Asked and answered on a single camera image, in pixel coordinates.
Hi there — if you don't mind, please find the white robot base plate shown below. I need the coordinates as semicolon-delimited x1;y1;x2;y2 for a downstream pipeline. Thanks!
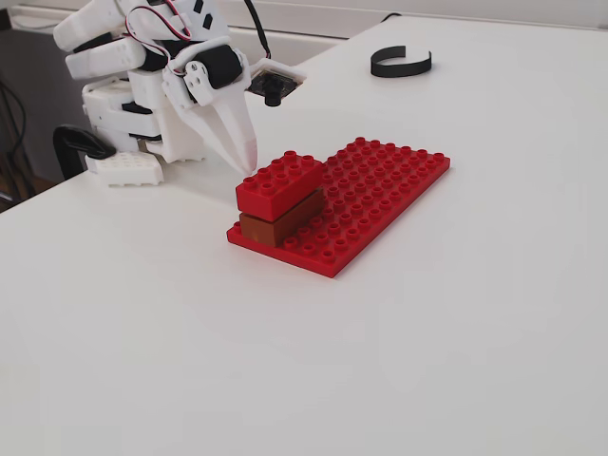
85;151;165;188

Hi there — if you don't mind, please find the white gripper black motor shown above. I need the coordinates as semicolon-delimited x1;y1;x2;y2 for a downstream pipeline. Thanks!
161;36;261;175

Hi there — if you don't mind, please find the red lego brick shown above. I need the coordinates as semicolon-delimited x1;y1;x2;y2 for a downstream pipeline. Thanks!
235;149;326;223

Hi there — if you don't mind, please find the red lego baseplate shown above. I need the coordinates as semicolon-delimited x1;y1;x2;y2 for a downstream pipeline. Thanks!
225;136;453;280

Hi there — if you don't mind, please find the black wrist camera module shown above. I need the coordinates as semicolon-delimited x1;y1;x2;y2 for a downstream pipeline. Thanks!
247;67;306;108

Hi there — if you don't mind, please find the black table clamp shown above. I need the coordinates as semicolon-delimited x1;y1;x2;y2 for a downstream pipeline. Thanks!
52;123;118;182

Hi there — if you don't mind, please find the black camera cable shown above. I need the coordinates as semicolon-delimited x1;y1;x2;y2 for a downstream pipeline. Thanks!
243;0;274;62

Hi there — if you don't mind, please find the brown lego brick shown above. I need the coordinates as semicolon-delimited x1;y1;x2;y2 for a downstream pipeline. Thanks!
237;186;326;249

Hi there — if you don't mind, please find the black curved strap band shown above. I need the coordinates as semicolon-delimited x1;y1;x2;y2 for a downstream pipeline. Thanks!
370;45;434;79

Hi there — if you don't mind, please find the red white servo wire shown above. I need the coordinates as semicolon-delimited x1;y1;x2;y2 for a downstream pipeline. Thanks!
121;0;194;54

